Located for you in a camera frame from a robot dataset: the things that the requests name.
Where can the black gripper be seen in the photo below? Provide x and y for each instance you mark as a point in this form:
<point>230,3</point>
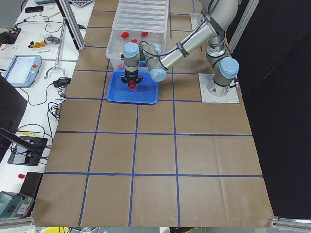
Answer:
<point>131,77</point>

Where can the clear plastic box lid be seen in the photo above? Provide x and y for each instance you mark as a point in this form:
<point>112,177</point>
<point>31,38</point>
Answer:
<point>141,15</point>

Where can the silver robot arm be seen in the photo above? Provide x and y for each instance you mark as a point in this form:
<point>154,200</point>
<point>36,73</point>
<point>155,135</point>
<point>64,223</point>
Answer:
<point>216,17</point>

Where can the metal reacher grabber tool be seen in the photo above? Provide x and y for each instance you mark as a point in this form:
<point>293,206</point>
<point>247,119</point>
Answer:
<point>57,67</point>

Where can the teach pendant tablet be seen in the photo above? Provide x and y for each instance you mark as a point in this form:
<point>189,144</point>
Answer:
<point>23,70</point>

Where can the black smartphone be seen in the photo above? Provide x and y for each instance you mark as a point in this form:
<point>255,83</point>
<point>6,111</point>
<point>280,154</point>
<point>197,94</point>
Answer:
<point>34,9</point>

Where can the aluminium frame post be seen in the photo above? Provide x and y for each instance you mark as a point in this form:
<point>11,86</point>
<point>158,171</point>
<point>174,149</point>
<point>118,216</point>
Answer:
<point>72,25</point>

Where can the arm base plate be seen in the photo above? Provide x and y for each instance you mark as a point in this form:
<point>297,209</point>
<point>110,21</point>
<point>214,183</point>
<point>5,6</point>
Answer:
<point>212,93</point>

